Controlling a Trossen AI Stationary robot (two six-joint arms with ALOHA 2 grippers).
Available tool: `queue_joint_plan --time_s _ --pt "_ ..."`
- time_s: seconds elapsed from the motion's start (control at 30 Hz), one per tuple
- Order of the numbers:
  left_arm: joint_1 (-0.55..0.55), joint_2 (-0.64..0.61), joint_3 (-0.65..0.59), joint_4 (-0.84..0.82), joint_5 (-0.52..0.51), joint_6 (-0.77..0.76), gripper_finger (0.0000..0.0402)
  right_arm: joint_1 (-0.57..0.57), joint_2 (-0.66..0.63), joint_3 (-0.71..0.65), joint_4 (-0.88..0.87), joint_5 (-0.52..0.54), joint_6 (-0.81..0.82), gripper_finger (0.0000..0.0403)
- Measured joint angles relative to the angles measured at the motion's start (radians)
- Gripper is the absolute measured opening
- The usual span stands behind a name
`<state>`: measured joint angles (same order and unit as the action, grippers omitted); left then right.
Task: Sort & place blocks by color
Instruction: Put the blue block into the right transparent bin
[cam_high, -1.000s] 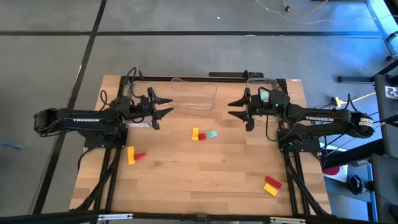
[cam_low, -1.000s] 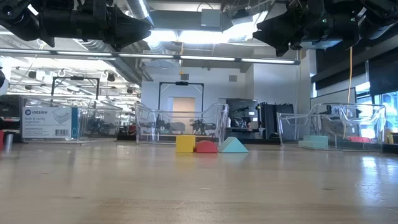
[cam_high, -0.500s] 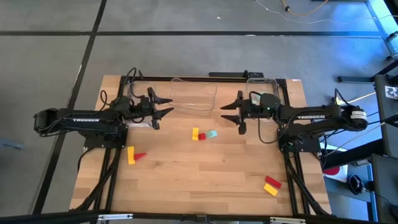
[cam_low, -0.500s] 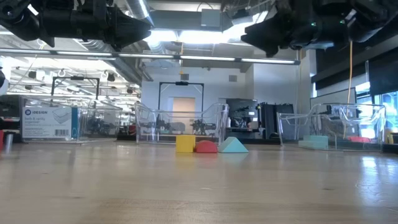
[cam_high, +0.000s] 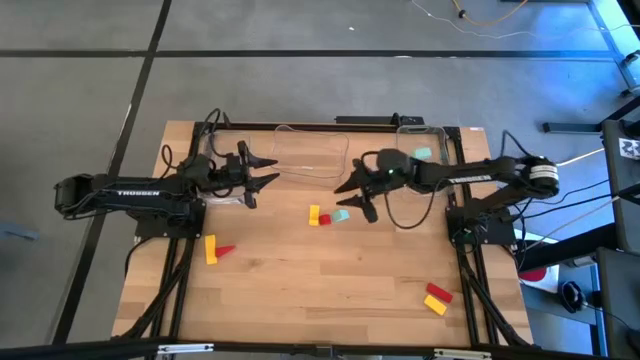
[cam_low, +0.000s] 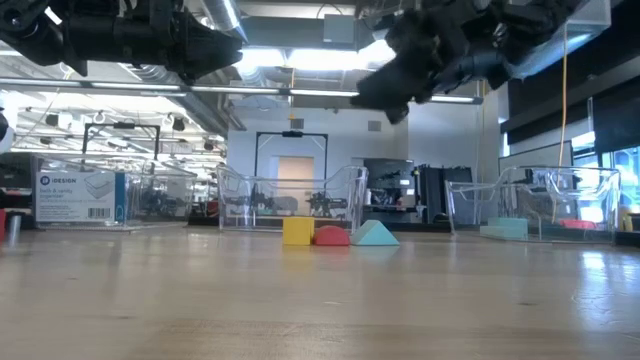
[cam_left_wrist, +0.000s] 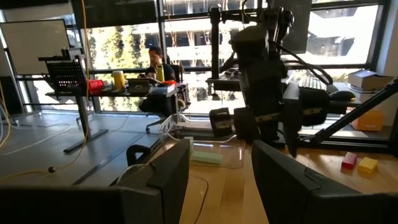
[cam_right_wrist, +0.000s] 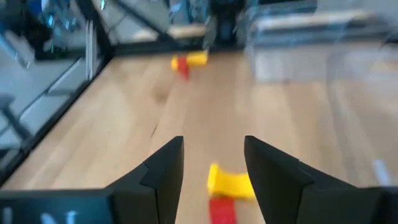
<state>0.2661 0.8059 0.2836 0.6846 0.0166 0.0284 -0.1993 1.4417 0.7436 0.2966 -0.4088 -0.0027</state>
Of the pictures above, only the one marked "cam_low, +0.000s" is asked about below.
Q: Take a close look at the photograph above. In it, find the clear bin with paper label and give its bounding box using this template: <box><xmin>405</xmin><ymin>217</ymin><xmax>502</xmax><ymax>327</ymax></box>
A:
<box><xmin>30</xmin><ymin>153</ymin><xmax>199</xmax><ymax>231</ymax></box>

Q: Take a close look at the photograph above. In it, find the silver ceiling duct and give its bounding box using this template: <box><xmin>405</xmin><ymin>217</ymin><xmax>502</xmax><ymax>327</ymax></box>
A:
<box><xmin>199</xmin><ymin>0</ymin><xmax>249</xmax><ymax>44</ymax></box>

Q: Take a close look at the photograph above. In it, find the black gantry frame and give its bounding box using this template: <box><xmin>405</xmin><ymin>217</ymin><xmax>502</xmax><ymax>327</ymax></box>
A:
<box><xmin>253</xmin><ymin>130</ymin><xmax>330</xmax><ymax>221</ymax></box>
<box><xmin>81</xmin><ymin>122</ymin><xmax>162</xmax><ymax>161</ymax></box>

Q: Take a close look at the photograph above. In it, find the red half-round block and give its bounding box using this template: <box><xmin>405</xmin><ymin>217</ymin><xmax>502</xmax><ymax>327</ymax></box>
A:
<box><xmin>312</xmin><ymin>224</ymin><xmax>352</xmax><ymax>248</ymax></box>

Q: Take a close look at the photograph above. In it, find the black cabinet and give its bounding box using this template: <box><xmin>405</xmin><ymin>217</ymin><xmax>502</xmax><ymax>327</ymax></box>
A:
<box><xmin>414</xmin><ymin>164</ymin><xmax>474</xmax><ymax>225</ymax></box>

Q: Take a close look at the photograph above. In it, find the small red background object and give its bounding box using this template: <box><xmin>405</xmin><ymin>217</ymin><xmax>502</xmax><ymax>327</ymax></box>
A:
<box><xmin>558</xmin><ymin>218</ymin><xmax>599</xmax><ymax>231</ymax></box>

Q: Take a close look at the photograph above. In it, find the beige door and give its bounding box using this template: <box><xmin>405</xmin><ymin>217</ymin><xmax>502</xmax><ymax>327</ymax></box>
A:
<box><xmin>277</xmin><ymin>156</ymin><xmax>315</xmax><ymax>219</ymax></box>

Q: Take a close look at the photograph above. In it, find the long ceiling light strip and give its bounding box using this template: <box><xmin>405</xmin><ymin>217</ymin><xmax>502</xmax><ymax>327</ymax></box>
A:
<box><xmin>0</xmin><ymin>77</ymin><xmax>361</xmax><ymax>99</ymax></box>

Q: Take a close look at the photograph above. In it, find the grey ceiling box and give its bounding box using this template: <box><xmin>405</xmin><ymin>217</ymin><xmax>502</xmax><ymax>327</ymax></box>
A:
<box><xmin>323</xmin><ymin>13</ymin><xmax>357</xmax><ymax>45</ymax></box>

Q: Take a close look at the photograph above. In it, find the yellow arch block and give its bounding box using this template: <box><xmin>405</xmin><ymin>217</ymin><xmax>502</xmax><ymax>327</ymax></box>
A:
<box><xmin>282</xmin><ymin>215</ymin><xmax>316</xmax><ymax>247</ymax></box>

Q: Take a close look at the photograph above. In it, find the teal triangle block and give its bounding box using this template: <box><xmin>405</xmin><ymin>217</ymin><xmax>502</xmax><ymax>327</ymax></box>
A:
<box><xmin>350</xmin><ymin>219</ymin><xmax>401</xmax><ymax>247</ymax></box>

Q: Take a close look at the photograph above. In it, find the long teal block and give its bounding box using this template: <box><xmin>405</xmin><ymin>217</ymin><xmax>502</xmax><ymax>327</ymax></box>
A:
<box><xmin>479</xmin><ymin>224</ymin><xmax>529</xmax><ymax>241</ymax></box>

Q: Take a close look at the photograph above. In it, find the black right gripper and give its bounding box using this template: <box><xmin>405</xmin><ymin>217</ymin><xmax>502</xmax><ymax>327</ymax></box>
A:
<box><xmin>349</xmin><ymin>0</ymin><xmax>512</xmax><ymax>126</ymax></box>

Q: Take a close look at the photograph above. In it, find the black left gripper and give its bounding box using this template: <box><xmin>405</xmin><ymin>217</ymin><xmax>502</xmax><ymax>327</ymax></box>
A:
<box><xmin>64</xmin><ymin>0</ymin><xmax>245</xmax><ymax>84</ymax></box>

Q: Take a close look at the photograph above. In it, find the clear plastic bin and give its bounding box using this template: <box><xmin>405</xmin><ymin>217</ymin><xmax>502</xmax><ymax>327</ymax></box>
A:
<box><xmin>443</xmin><ymin>165</ymin><xmax>622</xmax><ymax>246</ymax></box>
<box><xmin>215</xmin><ymin>164</ymin><xmax>370</xmax><ymax>234</ymax></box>

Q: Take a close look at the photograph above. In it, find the dark equipment rack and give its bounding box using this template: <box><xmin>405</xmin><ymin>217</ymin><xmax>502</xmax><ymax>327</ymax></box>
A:
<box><xmin>363</xmin><ymin>158</ymin><xmax>416</xmax><ymax>224</ymax></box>

